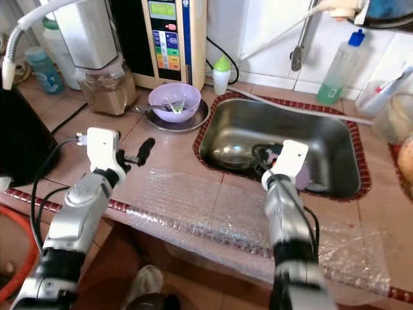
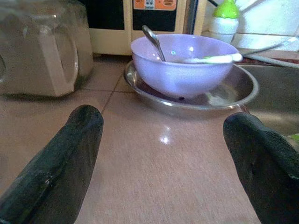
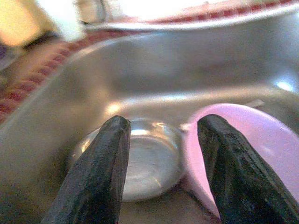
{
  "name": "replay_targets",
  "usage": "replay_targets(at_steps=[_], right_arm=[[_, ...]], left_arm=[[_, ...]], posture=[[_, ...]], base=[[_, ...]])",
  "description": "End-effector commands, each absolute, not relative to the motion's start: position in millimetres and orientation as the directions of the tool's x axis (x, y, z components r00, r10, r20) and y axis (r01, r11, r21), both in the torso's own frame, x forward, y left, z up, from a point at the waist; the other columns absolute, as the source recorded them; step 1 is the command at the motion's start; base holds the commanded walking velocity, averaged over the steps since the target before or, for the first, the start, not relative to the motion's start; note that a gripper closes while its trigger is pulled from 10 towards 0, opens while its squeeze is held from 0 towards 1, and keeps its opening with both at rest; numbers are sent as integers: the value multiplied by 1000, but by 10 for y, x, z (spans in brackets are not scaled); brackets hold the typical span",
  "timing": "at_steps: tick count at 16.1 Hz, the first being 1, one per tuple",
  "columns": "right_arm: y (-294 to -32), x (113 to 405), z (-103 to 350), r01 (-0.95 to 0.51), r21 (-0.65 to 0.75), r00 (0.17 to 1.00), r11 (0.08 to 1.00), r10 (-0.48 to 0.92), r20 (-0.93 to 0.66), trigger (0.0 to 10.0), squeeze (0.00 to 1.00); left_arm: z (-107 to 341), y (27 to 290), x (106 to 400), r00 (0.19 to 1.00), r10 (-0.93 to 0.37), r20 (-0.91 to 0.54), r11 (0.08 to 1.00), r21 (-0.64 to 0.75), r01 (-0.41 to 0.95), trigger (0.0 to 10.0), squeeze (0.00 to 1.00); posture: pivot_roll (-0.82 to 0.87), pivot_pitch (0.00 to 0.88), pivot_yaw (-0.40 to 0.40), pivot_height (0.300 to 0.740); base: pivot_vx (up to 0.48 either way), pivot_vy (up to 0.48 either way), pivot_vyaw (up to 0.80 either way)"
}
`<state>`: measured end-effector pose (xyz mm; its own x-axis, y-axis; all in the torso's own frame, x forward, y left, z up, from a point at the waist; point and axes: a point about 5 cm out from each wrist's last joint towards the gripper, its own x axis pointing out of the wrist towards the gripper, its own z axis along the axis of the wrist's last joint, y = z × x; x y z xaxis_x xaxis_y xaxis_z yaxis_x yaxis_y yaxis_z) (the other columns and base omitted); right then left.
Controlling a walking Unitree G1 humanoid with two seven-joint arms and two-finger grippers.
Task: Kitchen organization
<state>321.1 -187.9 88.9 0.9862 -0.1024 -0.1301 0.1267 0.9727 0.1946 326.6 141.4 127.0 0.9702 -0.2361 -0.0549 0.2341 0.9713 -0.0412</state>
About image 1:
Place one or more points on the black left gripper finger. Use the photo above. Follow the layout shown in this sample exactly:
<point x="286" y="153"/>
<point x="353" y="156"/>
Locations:
<point x="150" y="148"/>
<point x="142" y="154"/>

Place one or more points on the orange fruit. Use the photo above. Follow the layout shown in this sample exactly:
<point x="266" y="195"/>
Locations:
<point x="406" y="161"/>

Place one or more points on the deep stainless steel bowl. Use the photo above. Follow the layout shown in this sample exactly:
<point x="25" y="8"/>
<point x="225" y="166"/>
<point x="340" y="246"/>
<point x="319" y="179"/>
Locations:
<point x="222" y="157"/>

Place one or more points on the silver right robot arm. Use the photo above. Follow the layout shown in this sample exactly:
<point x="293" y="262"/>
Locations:
<point x="287" y="213"/>

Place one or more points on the white water filter housing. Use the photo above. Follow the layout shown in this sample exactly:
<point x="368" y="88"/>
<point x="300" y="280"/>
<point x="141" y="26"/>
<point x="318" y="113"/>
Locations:
<point x="90" y="32"/>

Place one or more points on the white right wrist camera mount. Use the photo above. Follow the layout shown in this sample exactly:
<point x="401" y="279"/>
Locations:
<point x="290" y="158"/>

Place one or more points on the dish soap bottle blue cap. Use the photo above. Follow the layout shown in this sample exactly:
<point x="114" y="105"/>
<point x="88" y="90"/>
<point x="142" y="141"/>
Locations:
<point x="339" y="71"/>

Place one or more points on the small white bottle green cap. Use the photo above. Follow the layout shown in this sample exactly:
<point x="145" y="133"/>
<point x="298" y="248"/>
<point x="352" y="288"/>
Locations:
<point x="221" y="81"/>

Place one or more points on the dark blue pan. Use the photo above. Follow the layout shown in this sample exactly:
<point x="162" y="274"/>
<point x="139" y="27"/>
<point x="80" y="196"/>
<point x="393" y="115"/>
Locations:
<point x="387" y="13"/>

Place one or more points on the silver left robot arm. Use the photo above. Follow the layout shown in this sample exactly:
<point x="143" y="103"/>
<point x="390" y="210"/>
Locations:
<point x="77" y="216"/>

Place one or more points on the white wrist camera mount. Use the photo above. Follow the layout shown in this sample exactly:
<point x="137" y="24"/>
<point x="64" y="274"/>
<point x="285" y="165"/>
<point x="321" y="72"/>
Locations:
<point x="290" y="158"/>
<point x="103" y="145"/>

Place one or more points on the teal plastic bottle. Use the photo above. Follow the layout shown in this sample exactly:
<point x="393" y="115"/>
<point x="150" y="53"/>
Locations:
<point x="46" y="74"/>

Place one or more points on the clear bubble wrap sheet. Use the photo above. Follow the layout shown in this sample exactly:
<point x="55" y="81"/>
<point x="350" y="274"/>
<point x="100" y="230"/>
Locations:
<point x="187" y="200"/>

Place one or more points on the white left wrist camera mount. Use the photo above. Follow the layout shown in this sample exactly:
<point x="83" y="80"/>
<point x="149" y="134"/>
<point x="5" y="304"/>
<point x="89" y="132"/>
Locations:
<point x="103" y="145"/>

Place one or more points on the stainless steel sink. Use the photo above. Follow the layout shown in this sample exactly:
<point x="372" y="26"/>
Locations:
<point x="284" y="126"/>

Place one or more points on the translucent plastic jar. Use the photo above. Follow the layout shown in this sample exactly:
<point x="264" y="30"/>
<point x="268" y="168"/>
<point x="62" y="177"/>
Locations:
<point x="393" y="123"/>

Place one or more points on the cream spray head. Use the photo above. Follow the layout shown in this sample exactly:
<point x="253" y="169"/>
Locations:
<point x="348" y="10"/>

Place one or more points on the cream water ionizer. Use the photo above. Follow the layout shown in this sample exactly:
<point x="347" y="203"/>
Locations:
<point x="193" y="45"/>

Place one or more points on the white plastic jug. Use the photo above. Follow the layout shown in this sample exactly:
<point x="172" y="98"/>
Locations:
<point x="66" y="58"/>

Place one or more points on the purple plastic bowl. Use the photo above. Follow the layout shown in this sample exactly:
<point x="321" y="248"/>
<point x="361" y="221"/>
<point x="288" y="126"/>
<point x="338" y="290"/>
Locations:
<point x="161" y="97"/>

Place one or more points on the shallow stainless steel dish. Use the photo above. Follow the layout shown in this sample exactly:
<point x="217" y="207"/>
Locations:
<point x="174" y="127"/>

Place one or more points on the metal wall tap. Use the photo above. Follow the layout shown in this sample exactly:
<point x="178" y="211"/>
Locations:
<point x="297" y="58"/>

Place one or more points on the glass jar brown powder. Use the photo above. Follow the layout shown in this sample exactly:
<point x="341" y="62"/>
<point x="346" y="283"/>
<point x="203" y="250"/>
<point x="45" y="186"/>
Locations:
<point x="106" y="97"/>

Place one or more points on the clear plastic container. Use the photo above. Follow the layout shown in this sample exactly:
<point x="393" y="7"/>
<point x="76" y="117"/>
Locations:
<point x="371" y="100"/>

